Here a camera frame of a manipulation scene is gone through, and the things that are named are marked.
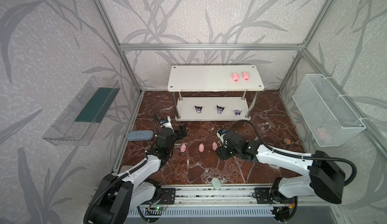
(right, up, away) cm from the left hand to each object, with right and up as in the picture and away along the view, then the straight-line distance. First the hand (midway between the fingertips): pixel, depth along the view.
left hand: (181, 121), depth 86 cm
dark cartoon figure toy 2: (+23, +6, +9) cm, 26 cm away
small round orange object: (+65, -14, +7) cm, 67 cm away
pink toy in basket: (+72, -4, -13) cm, 73 cm away
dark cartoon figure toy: (+9, +6, +10) cm, 15 cm away
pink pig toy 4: (+11, -16, +2) cm, 20 cm away
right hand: (+22, -13, -2) cm, 26 cm away
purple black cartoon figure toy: (+35, +4, +10) cm, 37 cm away
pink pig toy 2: (+29, +24, -9) cm, 39 cm away
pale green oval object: (+19, -30, -11) cm, 38 cm away
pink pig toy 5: (+20, -15, +2) cm, 25 cm away
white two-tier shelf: (+20, +24, -7) cm, 32 cm away
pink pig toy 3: (+1, -16, +2) cm, 16 cm away
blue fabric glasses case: (-27, -10, +7) cm, 30 cm away
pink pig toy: (+35, +25, -9) cm, 44 cm away
